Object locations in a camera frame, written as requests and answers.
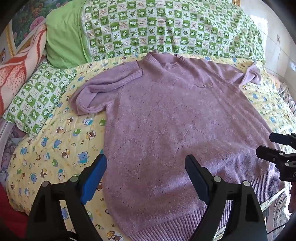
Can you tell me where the red cloth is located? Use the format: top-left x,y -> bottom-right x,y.
0,184 -> 30,239

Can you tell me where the white cable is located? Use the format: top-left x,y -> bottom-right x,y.
275,39 -> 282,77

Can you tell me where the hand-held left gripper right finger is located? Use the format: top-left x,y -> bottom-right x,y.
184,154 -> 269,241

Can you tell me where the yellow bear-print bedsheet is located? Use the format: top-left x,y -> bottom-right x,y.
6,54 -> 296,241

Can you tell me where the green checkered pillow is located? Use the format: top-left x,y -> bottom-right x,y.
2,62 -> 77,139

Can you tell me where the purple floral sheet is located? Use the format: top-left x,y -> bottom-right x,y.
0,118 -> 26,181

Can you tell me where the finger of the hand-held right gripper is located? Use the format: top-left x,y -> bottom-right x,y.
256,146 -> 296,167
269,133 -> 296,149

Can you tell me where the light green cloth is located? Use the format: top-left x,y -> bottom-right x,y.
45,0 -> 93,69

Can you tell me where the purple knitted sweater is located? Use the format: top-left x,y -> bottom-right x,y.
74,51 -> 287,241

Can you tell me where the red and white blanket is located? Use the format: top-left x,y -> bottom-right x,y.
0,22 -> 48,116

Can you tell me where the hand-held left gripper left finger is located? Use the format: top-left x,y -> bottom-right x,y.
26,153 -> 108,241

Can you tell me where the green checkered quilt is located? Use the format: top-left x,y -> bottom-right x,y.
82,0 -> 265,63

